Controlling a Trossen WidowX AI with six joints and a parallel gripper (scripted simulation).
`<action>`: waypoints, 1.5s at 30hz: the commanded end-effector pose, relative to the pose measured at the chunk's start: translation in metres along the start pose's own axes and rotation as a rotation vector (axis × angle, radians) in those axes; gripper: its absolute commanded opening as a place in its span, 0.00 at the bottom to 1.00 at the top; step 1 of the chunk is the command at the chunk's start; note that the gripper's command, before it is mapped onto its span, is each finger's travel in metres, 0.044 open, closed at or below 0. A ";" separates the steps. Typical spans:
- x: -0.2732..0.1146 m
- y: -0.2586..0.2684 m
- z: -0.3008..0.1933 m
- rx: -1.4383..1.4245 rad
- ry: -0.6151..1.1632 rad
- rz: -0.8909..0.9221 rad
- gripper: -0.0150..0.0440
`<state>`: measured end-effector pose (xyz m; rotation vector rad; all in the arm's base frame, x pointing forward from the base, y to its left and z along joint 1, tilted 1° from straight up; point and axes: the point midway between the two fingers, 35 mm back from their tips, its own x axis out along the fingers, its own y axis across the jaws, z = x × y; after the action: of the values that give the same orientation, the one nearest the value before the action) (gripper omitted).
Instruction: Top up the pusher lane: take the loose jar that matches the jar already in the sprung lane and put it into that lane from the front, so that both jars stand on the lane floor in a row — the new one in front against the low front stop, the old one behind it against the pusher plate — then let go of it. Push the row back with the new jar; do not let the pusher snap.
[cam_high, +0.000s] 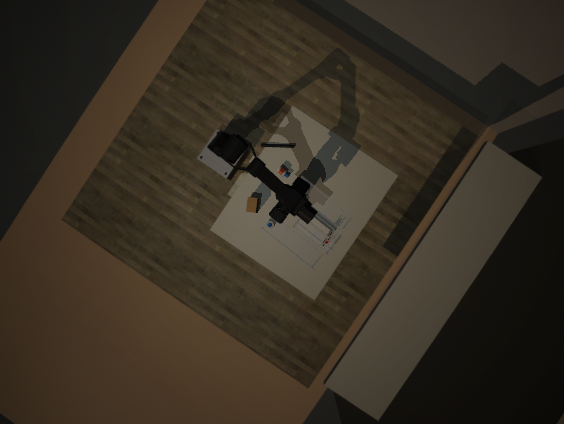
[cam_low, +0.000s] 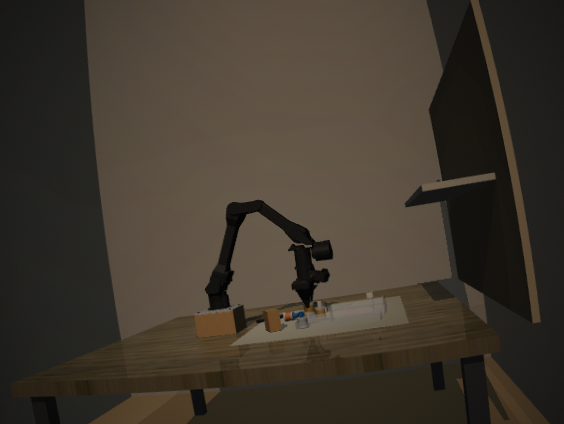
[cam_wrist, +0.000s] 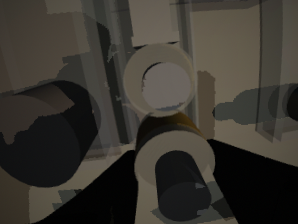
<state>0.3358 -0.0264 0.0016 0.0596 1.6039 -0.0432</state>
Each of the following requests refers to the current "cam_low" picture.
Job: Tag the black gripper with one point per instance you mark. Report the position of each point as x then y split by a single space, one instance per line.
303 286

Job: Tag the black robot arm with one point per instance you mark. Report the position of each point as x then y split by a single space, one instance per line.
235 215

